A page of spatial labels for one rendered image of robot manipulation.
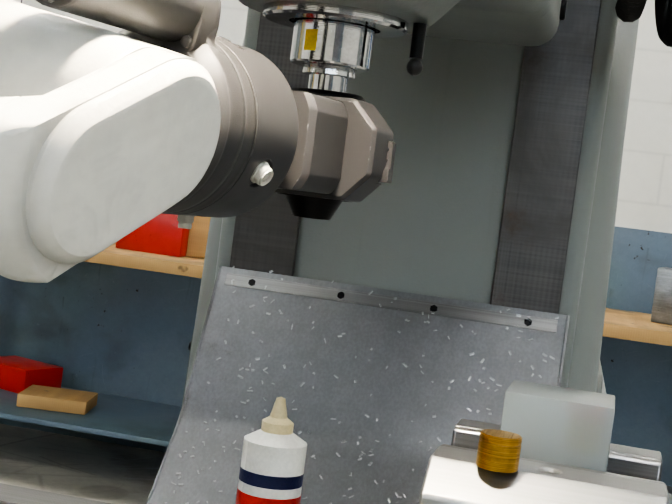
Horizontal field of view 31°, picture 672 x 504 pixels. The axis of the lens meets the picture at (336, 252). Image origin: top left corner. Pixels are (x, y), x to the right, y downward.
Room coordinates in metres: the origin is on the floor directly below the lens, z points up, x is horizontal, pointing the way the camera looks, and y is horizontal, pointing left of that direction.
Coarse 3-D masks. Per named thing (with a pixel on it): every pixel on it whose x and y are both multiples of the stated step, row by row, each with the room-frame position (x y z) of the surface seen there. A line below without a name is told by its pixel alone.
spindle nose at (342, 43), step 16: (304, 32) 0.70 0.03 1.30; (320, 32) 0.69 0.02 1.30; (336, 32) 0.69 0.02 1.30; (352, 32) 0.69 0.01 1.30; (368, 32) 0.70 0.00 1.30; (320, 48) 0.69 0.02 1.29; (336, 48) 0.69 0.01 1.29; (352, 48) 0.69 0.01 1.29; (368, 48) 0.70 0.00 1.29; (336, 64) 0.70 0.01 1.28; (352, 64) 0.69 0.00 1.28; (368, 64) 0.71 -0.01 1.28
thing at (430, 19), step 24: (240, 0) 0.70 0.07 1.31; (264, 0) 0.69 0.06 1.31; (288, 0) 0.68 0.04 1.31; (312, 0) 0.67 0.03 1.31; (336, 0) 0.66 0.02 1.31; (360, 0) 0.65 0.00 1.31; (384, 0) 0.65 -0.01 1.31; (408, 0) 0.66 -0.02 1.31; (432, 0) 0.67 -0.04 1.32; (456, 0) 0.71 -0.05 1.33; (432, 24) 0.71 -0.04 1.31
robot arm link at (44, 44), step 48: (0, 0) 0.52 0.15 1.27; (48, 0) 0.47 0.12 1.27; (96, 0) 0.48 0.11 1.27; (144, 0) 0.50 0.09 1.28; (192, 0) 0.53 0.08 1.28; (0, 48) 0.49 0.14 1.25; (48, 48) 0.48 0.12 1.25; (96, 48) 0.48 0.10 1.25; (144, 48) 0.48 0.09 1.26; (192, 48) 0.54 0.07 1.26; (0, 96) 0.48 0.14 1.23; (240, 96) 0.55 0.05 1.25; (240, 144) 0.55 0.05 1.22; (192, 192) 0.54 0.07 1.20
